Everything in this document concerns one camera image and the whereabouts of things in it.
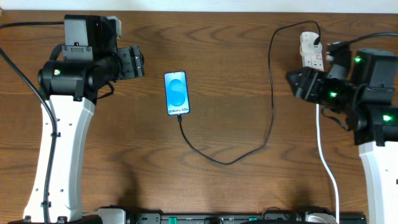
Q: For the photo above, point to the white USB wall charger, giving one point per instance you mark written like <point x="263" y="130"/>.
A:
<point x="310" y="44"/>

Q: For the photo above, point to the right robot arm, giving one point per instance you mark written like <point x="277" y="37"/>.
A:
<point x="361" y="87"/>

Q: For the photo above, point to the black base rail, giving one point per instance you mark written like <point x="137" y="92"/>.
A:
<point x="217" y="218"/>

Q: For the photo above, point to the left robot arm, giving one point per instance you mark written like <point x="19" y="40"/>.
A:
<point x="69" y="82"/>

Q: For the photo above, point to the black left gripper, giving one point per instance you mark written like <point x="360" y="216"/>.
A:
<point x="132" y="65"/>

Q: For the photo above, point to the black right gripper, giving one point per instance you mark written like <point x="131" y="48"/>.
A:
<point x="313" y="80"/>

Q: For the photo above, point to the blue Galaxy smartphone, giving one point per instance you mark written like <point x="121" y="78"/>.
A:
<point x="176" y="93"/>

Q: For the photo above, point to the white power strip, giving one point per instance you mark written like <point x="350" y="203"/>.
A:
<point x="312" y="57"/>

